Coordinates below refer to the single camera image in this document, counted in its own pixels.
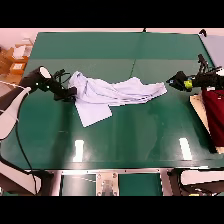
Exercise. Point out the dark red garment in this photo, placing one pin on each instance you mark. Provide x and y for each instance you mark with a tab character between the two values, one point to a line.
215	110

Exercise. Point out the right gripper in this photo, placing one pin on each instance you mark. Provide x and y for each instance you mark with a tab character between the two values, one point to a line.
179	81

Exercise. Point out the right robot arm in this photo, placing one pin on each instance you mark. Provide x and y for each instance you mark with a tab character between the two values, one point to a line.
210	80

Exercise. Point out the white shirt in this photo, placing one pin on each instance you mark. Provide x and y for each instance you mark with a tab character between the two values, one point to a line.
100	93

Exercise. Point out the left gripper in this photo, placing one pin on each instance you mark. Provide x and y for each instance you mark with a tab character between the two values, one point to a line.
65	94

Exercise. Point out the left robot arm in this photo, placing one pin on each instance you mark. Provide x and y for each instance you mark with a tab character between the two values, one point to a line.
33	80

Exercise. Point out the tan flat board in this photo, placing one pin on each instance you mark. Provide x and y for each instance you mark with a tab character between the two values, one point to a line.
198	110

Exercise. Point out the silver frame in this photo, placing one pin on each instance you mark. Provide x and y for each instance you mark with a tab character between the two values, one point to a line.
107	184

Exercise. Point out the cardboard box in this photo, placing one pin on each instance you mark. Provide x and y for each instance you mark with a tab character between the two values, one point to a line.
17	68
18	53

